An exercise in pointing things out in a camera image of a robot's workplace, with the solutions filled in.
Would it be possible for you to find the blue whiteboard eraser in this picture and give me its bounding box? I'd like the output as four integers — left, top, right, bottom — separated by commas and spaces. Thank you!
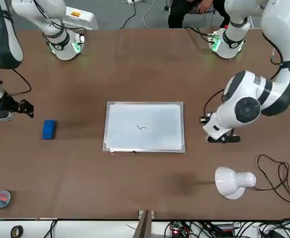
41, 119, 58, 140

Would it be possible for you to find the silver framed whiteboard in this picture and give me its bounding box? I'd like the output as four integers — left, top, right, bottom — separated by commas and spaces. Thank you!
102, 101, 186, 156

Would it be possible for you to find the white desk lamp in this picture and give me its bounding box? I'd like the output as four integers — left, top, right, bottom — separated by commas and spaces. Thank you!
214, 166, 257, 200

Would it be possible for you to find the circuit board red light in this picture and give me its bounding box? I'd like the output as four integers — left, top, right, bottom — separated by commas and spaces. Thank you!
168, 221, 185, 235

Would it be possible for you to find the white housing orange label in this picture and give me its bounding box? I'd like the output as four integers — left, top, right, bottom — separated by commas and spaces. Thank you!
64, 6, 100, 31

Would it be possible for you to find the black tape roll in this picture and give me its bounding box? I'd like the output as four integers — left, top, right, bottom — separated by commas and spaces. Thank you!
10, 225, 24, 238

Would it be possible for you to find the person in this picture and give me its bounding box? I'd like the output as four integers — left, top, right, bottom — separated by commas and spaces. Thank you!
168, 0, 231, 29

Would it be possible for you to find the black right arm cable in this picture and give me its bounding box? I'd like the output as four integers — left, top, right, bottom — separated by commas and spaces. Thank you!
0, 68, 33, 100

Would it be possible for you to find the black lamp power cable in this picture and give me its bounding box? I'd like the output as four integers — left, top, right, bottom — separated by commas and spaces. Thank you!
246, 155, 290, 204

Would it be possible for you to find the aluminium frame post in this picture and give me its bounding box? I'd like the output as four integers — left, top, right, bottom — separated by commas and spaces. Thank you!
136, 210, 156, 238

